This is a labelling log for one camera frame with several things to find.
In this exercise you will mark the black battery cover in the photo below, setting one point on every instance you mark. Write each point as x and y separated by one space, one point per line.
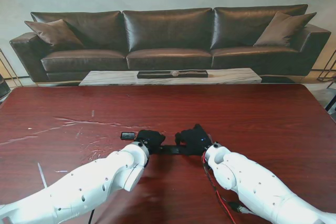
127 136

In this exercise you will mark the black remote control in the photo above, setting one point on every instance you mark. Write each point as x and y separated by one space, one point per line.
172 149

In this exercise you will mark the thin metal side table frame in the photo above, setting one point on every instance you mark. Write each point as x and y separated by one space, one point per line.
16 77
326 70

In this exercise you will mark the brown sofa cushion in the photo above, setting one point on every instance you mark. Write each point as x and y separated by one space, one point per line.
52 33
281 30

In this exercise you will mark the dark brown leather sofa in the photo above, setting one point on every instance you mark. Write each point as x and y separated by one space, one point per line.
168 30

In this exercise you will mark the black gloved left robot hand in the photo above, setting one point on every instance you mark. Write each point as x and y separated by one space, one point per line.
152 138

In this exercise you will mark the white marble coffee table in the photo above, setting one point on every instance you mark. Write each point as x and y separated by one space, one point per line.
110 77

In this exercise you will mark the black leather seat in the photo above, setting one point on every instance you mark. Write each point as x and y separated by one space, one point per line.
4 89

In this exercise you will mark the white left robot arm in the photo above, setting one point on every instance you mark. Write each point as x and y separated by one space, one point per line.
92 179

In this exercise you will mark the black rectangular tray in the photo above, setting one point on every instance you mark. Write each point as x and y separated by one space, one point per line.
157 75

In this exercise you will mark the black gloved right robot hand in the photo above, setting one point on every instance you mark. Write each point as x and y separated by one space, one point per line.
195 140

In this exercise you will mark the clear glass ball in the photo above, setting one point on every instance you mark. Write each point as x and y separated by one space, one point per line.
175 73

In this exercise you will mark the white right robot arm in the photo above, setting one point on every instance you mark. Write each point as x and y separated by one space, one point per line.
249 176

